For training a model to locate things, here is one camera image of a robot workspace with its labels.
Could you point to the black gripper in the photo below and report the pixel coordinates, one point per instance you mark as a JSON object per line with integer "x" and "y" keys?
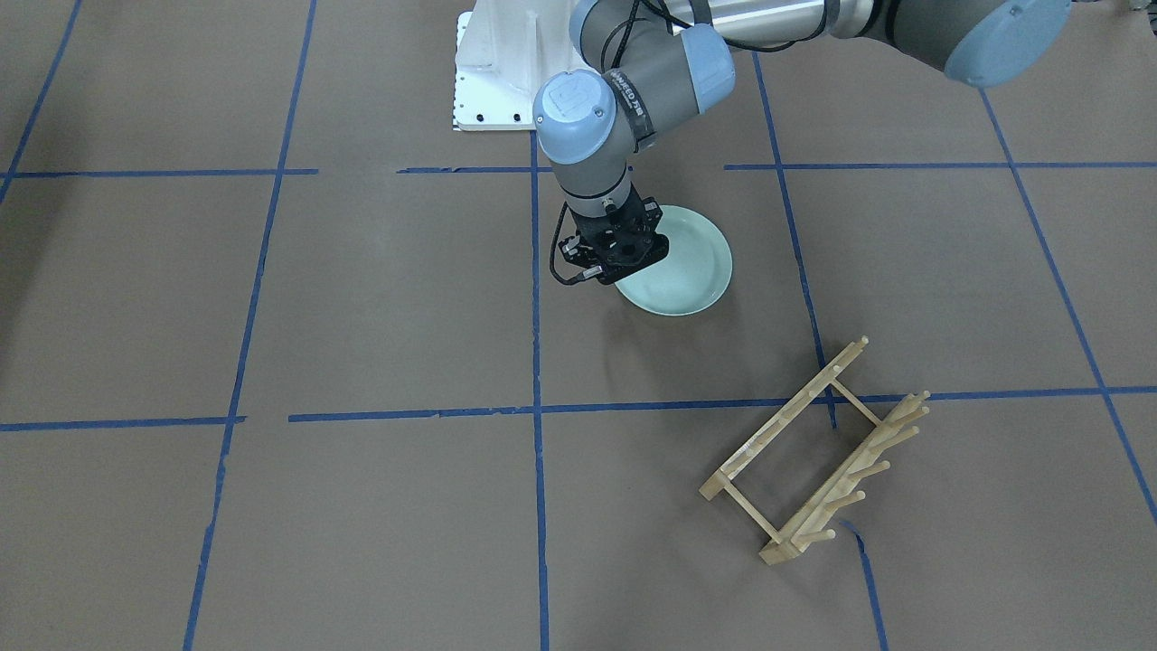
{"x": 575, "y": 249}

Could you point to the light green plate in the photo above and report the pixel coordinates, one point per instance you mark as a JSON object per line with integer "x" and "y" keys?
{"x": 692, "y": 277}

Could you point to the wooden dish rack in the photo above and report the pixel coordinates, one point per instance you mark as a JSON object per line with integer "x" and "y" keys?
{"x": 830, "y": 459}

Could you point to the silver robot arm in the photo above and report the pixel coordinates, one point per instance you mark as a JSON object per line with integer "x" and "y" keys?
{"x": 650, "y": 66}

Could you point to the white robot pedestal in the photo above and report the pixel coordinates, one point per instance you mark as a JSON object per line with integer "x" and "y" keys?
{"x": 506, "y": 51}

